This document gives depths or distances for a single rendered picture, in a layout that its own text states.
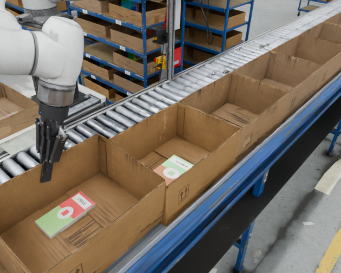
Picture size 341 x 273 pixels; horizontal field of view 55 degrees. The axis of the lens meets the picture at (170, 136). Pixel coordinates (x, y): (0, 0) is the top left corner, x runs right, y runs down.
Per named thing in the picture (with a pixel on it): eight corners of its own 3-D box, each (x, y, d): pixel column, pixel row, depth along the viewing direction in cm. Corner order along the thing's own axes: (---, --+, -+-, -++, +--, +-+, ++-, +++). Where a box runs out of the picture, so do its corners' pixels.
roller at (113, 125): (102, 118, 182) (100, 111, 179) (171, 159, 154) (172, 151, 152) (94, 122, 179) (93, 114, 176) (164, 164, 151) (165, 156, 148)
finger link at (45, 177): (52, 158, 92) (53, 159, 92) (49, 179, 94) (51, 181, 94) (42, 160, 90) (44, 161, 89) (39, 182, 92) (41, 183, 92)
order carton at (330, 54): (293, 59, 212) (300, 33, 202) (339, 73, 197) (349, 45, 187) (264, 78, 188) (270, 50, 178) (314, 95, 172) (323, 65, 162)
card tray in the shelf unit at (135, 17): (109, 15, 264) (107, 2, 258) (137, 8, 282) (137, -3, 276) (141, 26, 241) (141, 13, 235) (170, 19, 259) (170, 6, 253)
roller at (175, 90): (164, 88, 214) (164, 81, 211) (231, 117, 187) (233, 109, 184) (159, 90, 211) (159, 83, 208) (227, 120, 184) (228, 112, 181)
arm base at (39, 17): (8, 21, 156) (5, 9, 153) (43, 11, 172) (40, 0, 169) (35, 27, 149) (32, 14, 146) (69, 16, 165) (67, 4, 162)
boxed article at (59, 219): (35, 224, 94) (34, 221, 93) (80, 194, 104) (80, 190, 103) (51, 240, 90) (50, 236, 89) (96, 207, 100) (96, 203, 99)
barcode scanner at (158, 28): (145, 43, 197) (146, 25, 192) (158, 41, 205) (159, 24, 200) (152, 46, 194) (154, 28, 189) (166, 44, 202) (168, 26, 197)
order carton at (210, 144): (176, 135, 140) (178, 100, 130) (235, 166, 124) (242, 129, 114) (104, 182, 115) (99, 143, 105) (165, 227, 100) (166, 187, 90)
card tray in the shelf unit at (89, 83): (84, 85, 335) (83, 77, 330) (107, 77, 354) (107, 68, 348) (109, 99, 313) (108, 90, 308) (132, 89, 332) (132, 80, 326)
